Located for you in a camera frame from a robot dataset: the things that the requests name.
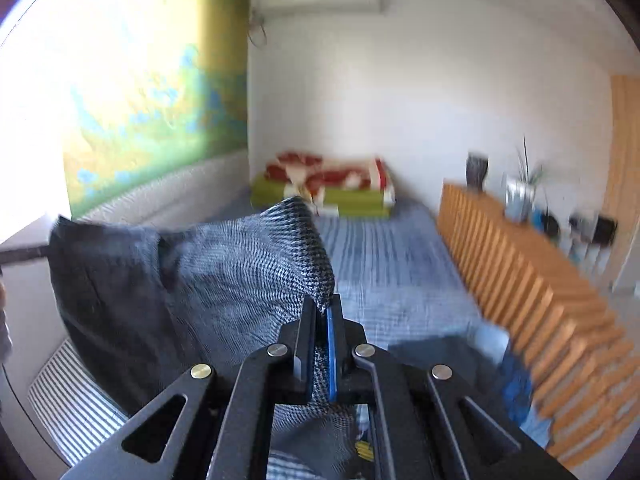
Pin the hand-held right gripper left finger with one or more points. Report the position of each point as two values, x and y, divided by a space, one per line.
305 355

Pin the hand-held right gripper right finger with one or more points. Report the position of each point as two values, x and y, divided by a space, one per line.
332 360

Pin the grey houndstooth pants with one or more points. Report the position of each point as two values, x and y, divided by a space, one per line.
210 280

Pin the blue white striped blanket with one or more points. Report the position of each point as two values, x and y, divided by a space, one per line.
390 270

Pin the folded red green blanket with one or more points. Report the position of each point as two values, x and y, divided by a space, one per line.
330 177

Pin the wooden slatted bed footboard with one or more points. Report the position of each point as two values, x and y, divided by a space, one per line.
525 285

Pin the grey patterned headboard panel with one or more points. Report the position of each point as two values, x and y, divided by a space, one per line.
165 192

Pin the dark vase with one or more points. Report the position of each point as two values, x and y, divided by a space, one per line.
476 172

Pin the potted plant in silver pot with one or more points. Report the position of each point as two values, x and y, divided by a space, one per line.
520 200

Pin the black box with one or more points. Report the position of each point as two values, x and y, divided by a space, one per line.
605 230

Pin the wooden door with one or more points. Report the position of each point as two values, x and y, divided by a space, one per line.
625 160

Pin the green yellow wall poster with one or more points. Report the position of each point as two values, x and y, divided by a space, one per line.
175 85

